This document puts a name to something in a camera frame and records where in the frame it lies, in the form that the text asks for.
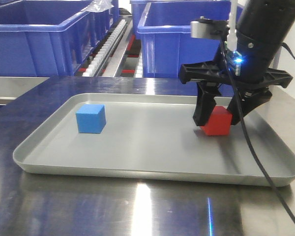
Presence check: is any grey metal tray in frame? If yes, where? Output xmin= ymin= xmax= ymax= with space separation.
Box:
xmin=12 ymin=92 xmax=295 ymax=187

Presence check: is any red foam cube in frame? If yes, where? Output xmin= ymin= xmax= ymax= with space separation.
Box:
xmin=201 ymin=106 xmax=233 ymax=136

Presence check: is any white usb cable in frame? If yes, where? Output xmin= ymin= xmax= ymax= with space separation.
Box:
xmin=227 ymin=0 xmax=237 ymax=52

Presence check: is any blue plastic bin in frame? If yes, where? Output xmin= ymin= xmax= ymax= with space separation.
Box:
xmin=137 ymin=0 xmax=231 ymax=78
xmin=0 ymin=0 xmax=116 ymax=77

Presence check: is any blue plastic bin right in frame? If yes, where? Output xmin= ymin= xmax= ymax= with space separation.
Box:
xmin=137 ymin=0 xmax=231 ymax=78

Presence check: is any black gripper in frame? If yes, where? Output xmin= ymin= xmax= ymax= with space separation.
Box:
xmin=178 ymin=61 xmax=293 ymax=126

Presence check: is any black cable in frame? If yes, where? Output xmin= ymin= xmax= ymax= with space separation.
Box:
xmin=217 ymin=36 xmax=295 ymax=234

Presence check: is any blue bin rear right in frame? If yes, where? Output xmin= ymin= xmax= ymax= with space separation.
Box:
xmin=130 ymin=0 xmax=231 ymax=39

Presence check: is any white roller conveyor rail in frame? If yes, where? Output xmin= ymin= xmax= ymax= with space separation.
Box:
xmin=82 ymin=19 xmax=127 ymax=77

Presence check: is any blue foam cube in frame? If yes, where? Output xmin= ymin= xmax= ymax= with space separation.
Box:
xmin=76 ymin=104 xmax=106 ymax=134

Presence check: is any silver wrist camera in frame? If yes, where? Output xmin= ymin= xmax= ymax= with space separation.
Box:
xmin=190 ymin=17 xmax=228 ymax=40

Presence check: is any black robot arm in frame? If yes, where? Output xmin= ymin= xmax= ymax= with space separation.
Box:
xmin=178 ymin=0 xmax=295 ymax=126

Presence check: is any blue plastic bin left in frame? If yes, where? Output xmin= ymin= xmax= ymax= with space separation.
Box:
xmin=0 ymin=0 xmax=116 ymax=77

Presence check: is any clear plastic bag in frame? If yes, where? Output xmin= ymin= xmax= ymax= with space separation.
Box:
xmin=83 ymin=0 xmax=114 ymax=13

